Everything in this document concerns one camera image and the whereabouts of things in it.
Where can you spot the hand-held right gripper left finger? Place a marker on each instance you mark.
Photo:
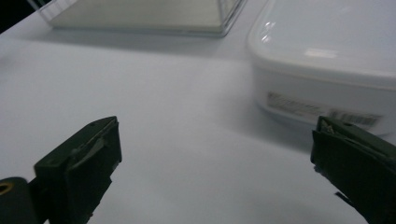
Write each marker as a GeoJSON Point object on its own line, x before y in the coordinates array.
{"type": "Point", "coordinates": [84, 168]}

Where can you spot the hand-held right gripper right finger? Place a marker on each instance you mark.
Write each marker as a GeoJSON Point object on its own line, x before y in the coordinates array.
{"type": "Point", "coordinates": [358, 161]}

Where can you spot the white lidded plastic box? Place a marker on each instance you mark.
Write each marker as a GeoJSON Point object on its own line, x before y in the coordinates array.
{"type": "Point", "coordinates": [323, 59]}

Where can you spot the clear plastic box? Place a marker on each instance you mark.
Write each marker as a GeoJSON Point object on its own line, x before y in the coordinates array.
{"type": "Point", "coordinates": [146, 15]}

